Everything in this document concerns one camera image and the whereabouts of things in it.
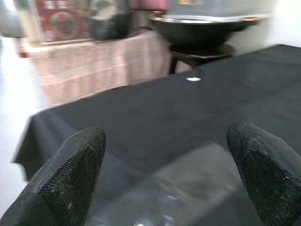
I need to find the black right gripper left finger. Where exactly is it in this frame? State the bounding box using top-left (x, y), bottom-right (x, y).
top-left (0, 126), bottom-right (106, 226)

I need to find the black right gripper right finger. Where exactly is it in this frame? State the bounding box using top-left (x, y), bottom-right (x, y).
top-left (226, 121), bottom-right (301, 226)

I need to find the clear plastic bag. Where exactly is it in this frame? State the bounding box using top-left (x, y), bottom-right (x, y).
top-left (93, 143), bottom-right (261, 226)

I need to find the black tablecloth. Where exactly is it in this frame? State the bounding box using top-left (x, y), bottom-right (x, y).
top-left (11, 43), bottom-right (301, 226)

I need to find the orange lid storage box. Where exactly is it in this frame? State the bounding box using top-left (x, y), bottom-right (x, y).
top-left (32, 0), bottom-right (93, 43)

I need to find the black basin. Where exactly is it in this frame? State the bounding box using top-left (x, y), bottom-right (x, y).
top-left (150, 13), bottom-right (262, 47)

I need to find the dark green bag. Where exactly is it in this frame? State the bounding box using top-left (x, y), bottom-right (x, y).
top-left (90, 0), bottom-right (133, 41)

